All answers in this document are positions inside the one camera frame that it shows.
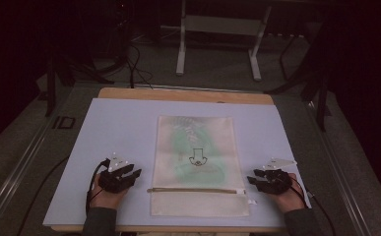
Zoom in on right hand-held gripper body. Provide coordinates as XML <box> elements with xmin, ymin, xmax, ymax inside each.
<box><xmin>255</xmin><ymin>157</ymin><xmax>298</xmax><ymax>197</ymax></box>

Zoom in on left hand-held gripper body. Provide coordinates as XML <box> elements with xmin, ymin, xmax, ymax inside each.
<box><xmin>97</xmin><ymin>151</ymin><xmax>135</xmax><ymax>195</ymax></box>

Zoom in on clear zip plastic bag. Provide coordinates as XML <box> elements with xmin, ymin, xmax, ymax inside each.
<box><xmin>147</xmin><ymin>114</ymin><xmax>257</xmax><ymax>218</ymax></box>

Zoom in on person's left hand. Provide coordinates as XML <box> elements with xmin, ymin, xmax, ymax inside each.
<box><xmin>89</xmin><ymin>181</ymin><xmax>129</xmax><ymax>211</ymax></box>

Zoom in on person's right hand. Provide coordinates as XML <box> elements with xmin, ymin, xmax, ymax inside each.
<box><xmin>270</xmin><ymin>181</ymin><xmax>306</xmax><ymax>214</ymax></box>

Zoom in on pale blue table mat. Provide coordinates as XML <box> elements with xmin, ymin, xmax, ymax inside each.
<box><xmin>42</xmin><ymin>97</ymin><xmax>312</xmax><ymax>229</ymax></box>

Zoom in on wooden table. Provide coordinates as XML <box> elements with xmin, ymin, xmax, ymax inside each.
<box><xmin>49</xmin><ymin>87</ymin><xmax>286</xmax><ymax>234</ymax></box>

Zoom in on black tripod stand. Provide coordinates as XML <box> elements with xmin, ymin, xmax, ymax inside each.
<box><xmin>43</xmin><ymin>38</ymin><xmax>115</xmax><ymax>118</ymax></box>
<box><xmin>264</xmin><ymin>29</ymin><xmax>333</xmax><ymax>133</ymax></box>

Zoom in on white metal stand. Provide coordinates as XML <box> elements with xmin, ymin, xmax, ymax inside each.
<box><xmin>175</xmin><ymin>0</ymin><xmax>273</xmax><ymax>83</ymax></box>

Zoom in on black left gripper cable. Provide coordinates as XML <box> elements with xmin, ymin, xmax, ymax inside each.
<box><xmin>85</xmin><ymin>158</ymin><xmax>111</xmax><ymax>217</ymax></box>

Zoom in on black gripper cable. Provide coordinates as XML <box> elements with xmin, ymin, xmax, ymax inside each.
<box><xmin>85</xmin><ymin>158</ymin><xmax>111</xmax><ymax>217</ymax></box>
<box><xmin>287</xmin><ymin>175</ymin><xmax>338</xmax><ymax>236</ymax></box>

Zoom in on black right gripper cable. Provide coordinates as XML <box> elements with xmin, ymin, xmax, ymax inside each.
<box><xmin>287</xmin><ymin>175</ymin><xmax>338</xmax><ymax>236</ymax></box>

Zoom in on metal floor rail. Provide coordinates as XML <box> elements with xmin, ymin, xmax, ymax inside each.
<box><xmin>303</xmin><ymin>100</ymin><xmax>373</xmax><ymax>236</ymax></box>
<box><xmin>0</xmin><ymin>107</ymin><xmax>68</xmax><ymax>236</ymax></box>

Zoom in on black floor cable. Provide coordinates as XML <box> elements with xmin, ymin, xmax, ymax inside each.
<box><xmin>16</xmin><ymin>154</ymin><xmax>71</xmax><ymax>236</ymax></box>

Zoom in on black rectangular floor frame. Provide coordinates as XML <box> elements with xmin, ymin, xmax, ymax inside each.
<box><xmin>51</xmin><ymin>115</ymin><xmax>77</xmax><ymax>130</ymax></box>

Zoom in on black floor cables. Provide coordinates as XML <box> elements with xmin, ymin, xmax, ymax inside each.
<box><xmin>112</xmin><ymin>35</ymin><xmax>155</xmax><ymax>90</ymax></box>

